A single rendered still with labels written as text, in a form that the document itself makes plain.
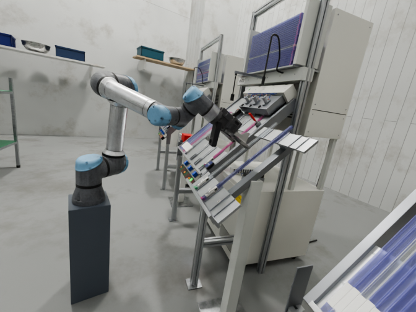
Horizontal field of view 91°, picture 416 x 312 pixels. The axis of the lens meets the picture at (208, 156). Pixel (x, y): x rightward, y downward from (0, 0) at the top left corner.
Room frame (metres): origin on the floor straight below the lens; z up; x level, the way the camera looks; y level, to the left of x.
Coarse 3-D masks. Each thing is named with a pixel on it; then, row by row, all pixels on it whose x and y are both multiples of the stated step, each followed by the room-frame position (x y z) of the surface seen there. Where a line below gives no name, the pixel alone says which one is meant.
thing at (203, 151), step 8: (200, 144) 1.52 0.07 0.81; (208, 144) 1.43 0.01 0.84; (192, 152) 1.47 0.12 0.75; (200, 152) 1.39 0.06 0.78; (208, 152) 1.32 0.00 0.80; (216, 152) 1.25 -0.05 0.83; (224, 152) 1.19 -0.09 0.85; (192, 160) 1.35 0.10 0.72; (200, 160) 1.28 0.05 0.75; (216, 160) 1.16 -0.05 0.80; (200, 168) 1.19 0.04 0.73
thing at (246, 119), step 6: (240, 102) 1.81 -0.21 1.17; (228, 108) 1.85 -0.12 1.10; (234, 108) 1.77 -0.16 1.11; (252, 114) 1.45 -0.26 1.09; (258, 114) 1.39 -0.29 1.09; (240, 120) 1.47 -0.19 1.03; (246, 120) 1.41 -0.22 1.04; (252, 120) 1.36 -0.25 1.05; (264, 120) 1.26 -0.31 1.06; (246, 126) 1.33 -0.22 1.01
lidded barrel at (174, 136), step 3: (162, 129) 4.85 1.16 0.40; (174, 132) 4.88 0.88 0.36; (177, 132) 4.97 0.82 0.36; (165, 135) 4.83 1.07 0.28; (171, 135) 4.85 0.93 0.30; (174, 135) 4.89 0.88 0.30; (177, 135) 4.99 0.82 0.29; (165, 138) 4.83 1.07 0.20; (171, 138) 4.86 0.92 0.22; (174, 138) 4.90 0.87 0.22; (177, 138) 5.03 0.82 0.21; (162, 141) 4.86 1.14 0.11; (165, 141) 4.83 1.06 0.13; (171, 141) 4.87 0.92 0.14; (174, 141) 4.92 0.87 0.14; (162, 144) 4.86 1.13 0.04; (165, 144) 4.84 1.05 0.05; (171, 144) 4.88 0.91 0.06; (174, 144) 4.93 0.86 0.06
